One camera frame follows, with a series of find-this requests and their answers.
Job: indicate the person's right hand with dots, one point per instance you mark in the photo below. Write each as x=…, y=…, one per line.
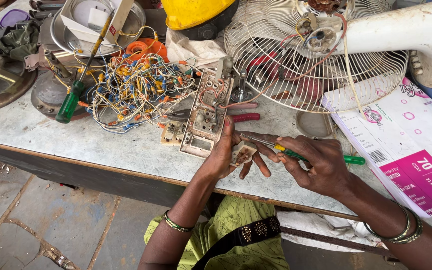
x=323, y=167

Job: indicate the person's left hand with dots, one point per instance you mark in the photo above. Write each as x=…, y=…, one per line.
x=219, y=155

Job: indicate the small beige electrical socket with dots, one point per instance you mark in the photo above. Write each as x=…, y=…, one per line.
x=243, y=150

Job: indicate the grey round disc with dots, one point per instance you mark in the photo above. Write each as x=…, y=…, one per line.
x=311, y=125

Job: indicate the white cloth under table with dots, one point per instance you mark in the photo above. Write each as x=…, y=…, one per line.
x=313, y=227

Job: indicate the metal spindle with base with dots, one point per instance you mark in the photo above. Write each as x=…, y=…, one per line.
x=242, y=88

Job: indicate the green left wrist bangle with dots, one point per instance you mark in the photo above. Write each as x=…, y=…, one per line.
x=174, y=226

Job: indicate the pink white paper ream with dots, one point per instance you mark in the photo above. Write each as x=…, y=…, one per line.
x=407, y=150

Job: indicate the red tool behind guard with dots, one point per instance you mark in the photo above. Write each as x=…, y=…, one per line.
x=261, y=60

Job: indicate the green right wrist bangles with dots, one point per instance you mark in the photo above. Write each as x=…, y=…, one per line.
x=403, y=234

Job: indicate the dirty white cloth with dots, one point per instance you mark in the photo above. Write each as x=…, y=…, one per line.
x=189, y=50

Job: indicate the black round motor part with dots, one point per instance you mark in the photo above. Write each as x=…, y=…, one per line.
x=208, y=32

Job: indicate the orange plastic part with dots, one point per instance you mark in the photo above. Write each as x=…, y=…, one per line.
x=152, y=47

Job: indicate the exposed fan motor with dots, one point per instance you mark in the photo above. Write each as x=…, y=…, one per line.
x=321, y=37

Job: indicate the yellow hard hat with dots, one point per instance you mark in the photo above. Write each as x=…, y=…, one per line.
x=193, y=13

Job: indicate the white fan body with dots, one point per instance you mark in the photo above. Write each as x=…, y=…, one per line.
x=407, y=33

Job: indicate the grey metal motor housing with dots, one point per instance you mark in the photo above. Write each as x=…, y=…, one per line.
x=49, y=93

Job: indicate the white plug adapter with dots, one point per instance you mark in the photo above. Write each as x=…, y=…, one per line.
x=98, y=18

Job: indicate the round steel plate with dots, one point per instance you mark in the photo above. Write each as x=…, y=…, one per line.
x=69, y=39

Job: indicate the white cardboard box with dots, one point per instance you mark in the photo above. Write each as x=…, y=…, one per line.
x=77, y=26

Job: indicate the black metal tools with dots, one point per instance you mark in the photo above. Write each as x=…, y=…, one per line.
x=45, y=7

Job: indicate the olive green cloth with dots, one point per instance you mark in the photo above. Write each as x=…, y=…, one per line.
x=21, y=41

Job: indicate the purple plastic lid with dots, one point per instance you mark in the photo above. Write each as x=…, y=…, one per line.
x=13, y=18

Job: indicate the beige switch board plate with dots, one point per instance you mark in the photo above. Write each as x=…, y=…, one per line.
x=206, y=112

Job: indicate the small beige switch module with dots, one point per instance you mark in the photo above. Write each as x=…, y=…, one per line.
x=173, y=133

